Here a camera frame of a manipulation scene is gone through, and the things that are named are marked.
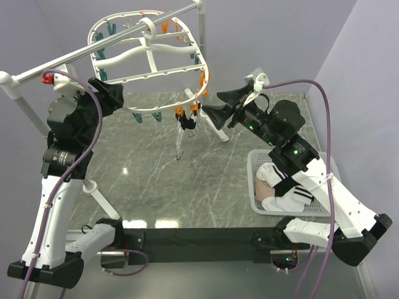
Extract orange clothespin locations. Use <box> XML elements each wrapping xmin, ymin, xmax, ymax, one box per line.
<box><xmin>190</xmin><ymin>103</ymin><xmax>201</xmax><ymax>113</ymax></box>
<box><xmin>161</xmin><ymin>20</ymin><xmax>170</xmax><ymax>34</ymax></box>
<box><xmin>175</xmin><ymin>107</ymin><xmax>185</xmax><ymax>117</ymax></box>
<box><xmin>199</xmin><ymin>69</ymin><xmax>207</xmax><ymax>87</ymax></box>

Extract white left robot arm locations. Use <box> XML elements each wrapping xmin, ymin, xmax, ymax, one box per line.
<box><xmin>7</xmin><ymin>78</ymin><xmax>125</xmax><ymax>289</ymax></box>

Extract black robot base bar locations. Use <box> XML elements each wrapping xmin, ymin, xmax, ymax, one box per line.
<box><xmin>106</xmin><ymin>227</ymin><xmax>308</xmax><ymax>263</ymax></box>

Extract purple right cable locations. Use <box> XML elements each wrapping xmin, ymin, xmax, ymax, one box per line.
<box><xmin>264</xmin><ymin>79</ymin><xmax>337</xmax><ymax>299</ymax></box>

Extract white plastic laundry basket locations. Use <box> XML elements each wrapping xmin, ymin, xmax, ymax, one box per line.
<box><xmin>247</xmin><ymin>149</ymin><xmax>330</xmax><ymax>217</ymax></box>

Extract black and white striped sock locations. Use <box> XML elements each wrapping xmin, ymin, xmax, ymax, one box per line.
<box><xmin>175</xmin><ymin>112</ymin><xmax>188</xmax><ymax>161</ymax></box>

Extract white metal drying rack stand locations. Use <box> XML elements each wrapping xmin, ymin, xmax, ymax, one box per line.
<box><xmin>0</xmin><ymin>0</ymin><xmax>231</xmax><ymax>221</ymax></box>

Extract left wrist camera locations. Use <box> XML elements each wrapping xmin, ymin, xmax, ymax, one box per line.
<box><xmin>41</xmin><ymin>64</ymin><xmax>84</xmax><ymax>97</ymax></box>

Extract teal clothespin left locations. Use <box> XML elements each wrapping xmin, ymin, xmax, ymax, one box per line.
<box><xmin>94</xmin><ymin>31</ymin><xmax>107</xmax><ymax>81</ymax></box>

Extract teal clothespin front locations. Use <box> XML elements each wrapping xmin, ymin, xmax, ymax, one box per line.
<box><xmin>132</xmin><ymin>113</ymin><xmax>143</xmax><ymax>123</ymax></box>

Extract teal clothespin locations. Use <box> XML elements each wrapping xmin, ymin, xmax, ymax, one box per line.
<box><xmin>94</xmin><ymin>31</ymin><xmax>107</xmax><ymax>81</ymax></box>
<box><xmin>132</xmin><ymin>113</ymin><xmax>143</xmax><ymax>123</ymax></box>

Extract white sock black stripes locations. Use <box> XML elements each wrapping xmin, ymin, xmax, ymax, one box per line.
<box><xmin>255</xmin><ymin>163</ymin><xmax>314</xmax><ymax>212</ymax></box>

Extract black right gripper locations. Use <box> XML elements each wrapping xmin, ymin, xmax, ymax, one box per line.
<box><xmin>201</xmin><ymin>85</ymin><xmax>279</xmax><ymax>146</ymax></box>

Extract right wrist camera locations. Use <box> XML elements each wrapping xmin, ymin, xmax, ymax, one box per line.
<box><xmin>243</xmin><ymin>67</ymin><xmax>270</xmax><ymax>107</ymax></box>

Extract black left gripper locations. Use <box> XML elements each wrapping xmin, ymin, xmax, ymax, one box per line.
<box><xmin>64</xmin><ymin>77</ymin><xmax>124</xmax><ymax>146</ymax></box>

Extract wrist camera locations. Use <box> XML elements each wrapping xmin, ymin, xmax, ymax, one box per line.
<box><xmin>243</xmin><ymin>67</ymin><xmax>270</xmax><ymax>107</ymax></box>
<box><xmin>41</xmin><ymin>64</ymin><xmax>84</xmax><ymax>97</ymax></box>

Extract white round clip hanger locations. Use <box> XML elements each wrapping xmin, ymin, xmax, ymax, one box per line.
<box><xmin>87</xmin><ymin>9</ymin><xmax>210</xmax><ymax>115</ymax></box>

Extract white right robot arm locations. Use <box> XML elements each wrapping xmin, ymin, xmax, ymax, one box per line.
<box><xmin>202</xmin><ymin>85</ymin><xmax>392</xmax><ymax>267</ymax></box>

